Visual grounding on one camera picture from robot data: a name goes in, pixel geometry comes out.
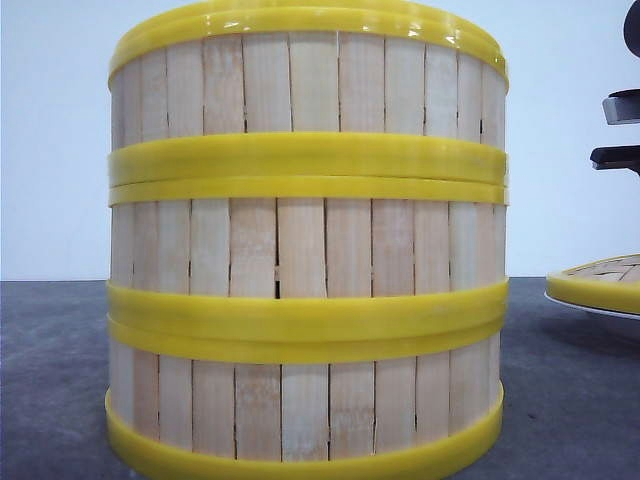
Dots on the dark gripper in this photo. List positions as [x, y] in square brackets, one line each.
[623, 107]

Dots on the bamboo steamer lid yellow rim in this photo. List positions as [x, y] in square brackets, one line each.
[609, 284]

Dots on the bamboo steamer basket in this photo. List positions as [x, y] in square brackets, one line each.
[291, 277]
[424, 417]
[355, 99]

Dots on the white plate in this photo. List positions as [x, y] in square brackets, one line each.
[624, 326]

